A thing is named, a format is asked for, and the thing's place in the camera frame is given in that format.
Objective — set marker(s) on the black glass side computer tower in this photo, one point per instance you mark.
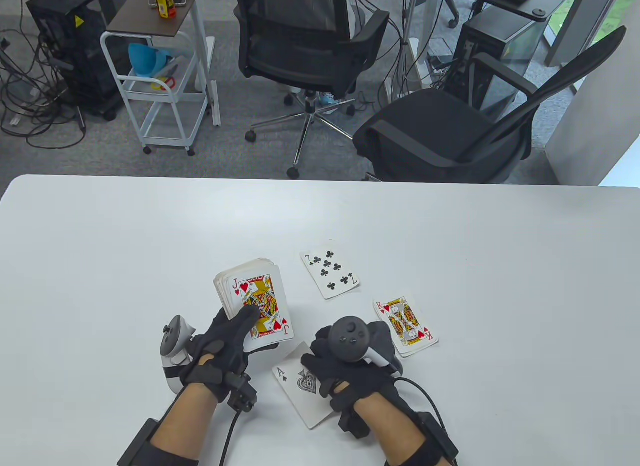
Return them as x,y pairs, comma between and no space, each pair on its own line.
520,38

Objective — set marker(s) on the small black power adapter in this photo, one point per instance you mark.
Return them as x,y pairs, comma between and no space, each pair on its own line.
440,61

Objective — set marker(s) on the blue plastic bowl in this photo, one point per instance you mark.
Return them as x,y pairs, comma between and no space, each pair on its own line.
145,58

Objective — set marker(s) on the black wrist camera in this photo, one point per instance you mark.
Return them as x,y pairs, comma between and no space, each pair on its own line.
242,393
352,423

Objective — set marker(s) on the stack of red-backed playing cards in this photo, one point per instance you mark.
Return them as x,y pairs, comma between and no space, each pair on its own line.
250,286

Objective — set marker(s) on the black padded office chair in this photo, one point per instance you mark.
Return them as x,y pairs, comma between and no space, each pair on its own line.
430,120

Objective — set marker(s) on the black chair base with casters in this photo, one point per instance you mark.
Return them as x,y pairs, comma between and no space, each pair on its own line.
452,21

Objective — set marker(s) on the small black round object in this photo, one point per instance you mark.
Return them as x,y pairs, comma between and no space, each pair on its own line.
539,12

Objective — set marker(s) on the large spade playing card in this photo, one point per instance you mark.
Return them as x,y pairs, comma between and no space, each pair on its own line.
300,386

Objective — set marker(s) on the black clubs playing card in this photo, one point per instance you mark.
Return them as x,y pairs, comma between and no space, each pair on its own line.
330,268

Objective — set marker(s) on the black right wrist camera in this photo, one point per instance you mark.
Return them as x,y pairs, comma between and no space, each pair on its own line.
352,423

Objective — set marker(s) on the black computer tower yellow sticker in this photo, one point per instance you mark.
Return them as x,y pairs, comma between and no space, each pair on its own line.
75,60

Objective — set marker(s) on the grey left hand controller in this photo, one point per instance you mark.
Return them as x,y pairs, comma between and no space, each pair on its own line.
172,336

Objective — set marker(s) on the yellow and red packet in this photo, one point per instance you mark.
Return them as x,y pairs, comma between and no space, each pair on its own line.
162,3

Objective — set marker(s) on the person's left forearm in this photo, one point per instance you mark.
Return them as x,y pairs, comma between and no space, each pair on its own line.
185,416

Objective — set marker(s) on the person's left hand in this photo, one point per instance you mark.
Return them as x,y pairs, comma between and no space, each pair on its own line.
222,343

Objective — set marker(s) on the hearts face playing card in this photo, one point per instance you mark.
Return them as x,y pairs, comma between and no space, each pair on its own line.
405,323

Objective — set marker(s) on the person's right forearm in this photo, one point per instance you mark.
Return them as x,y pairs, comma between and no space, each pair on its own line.
390,431

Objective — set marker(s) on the black mesh back office chair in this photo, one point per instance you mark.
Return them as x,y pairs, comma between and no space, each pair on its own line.
295,60

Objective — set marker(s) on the dark office desk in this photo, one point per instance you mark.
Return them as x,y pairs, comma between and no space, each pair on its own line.
550,0

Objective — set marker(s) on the brown top white side table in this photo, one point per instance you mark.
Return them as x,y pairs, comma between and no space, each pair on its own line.
145,10

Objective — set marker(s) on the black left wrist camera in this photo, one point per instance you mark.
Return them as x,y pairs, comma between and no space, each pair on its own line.
242,393

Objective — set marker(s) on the person's right hand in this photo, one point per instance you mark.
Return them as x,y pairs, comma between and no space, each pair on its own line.
345,381

